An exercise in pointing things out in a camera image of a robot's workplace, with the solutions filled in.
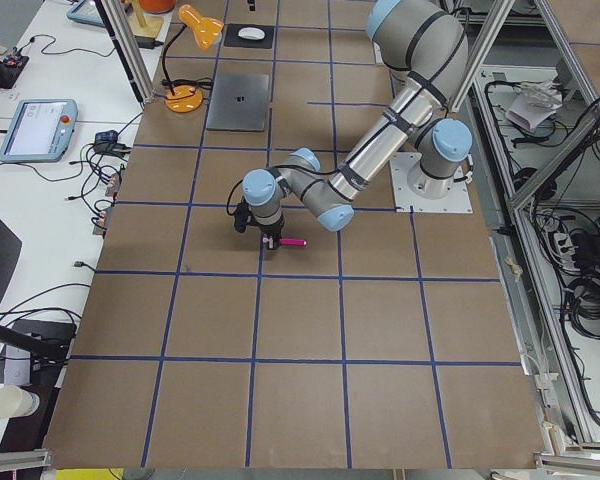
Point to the black power adapter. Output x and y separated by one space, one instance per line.
145 42

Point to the silver closed laptop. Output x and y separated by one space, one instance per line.
238 102

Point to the pink highlighter pen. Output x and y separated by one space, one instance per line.
293 242

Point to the wooden stand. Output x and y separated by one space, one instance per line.
143 24

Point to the white paper cup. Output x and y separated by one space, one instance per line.
16 402

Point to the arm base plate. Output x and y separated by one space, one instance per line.
383 54
416 192

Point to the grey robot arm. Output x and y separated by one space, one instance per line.
426 51

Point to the black mousepad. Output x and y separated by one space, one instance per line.
232 40

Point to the white computer mouse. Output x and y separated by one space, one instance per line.
251 33

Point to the orange desk lamp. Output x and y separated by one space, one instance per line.
186 91

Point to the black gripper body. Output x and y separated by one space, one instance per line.
271 232

